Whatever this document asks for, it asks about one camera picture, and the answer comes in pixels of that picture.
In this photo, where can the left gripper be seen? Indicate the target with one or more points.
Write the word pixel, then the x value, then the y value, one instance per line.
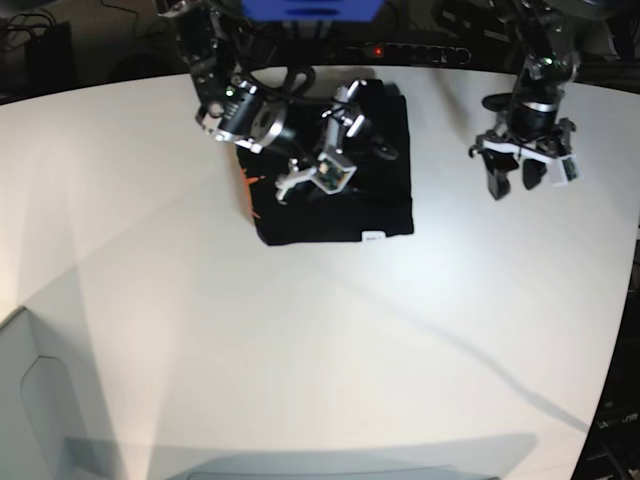
pixel 526 123

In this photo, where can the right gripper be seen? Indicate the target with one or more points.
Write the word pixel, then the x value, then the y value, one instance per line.
pixel 302 133

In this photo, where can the black T-shirt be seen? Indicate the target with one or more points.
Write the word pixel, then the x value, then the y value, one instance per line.
pixel 378 197

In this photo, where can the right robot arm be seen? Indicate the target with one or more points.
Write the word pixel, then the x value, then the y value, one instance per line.
pixel 223 49

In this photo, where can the white care label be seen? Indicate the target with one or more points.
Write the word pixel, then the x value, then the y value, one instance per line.
pixel 371 236

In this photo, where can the black power strip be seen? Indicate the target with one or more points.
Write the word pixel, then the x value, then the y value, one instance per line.
pixel 402 54

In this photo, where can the blue plastic bin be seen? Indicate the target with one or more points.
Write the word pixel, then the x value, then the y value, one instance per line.
pixel 311 10

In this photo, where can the black box on floor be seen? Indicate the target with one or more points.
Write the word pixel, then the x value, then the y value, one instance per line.
pixel 50 61

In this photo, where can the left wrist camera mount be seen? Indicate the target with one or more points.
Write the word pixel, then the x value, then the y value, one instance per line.
pixel 562 165

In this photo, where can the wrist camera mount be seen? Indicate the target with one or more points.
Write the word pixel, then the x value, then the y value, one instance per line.
pixel 562 165
pixel 330 170

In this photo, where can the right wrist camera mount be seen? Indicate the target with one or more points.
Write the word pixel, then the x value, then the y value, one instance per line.
pixel 330 170

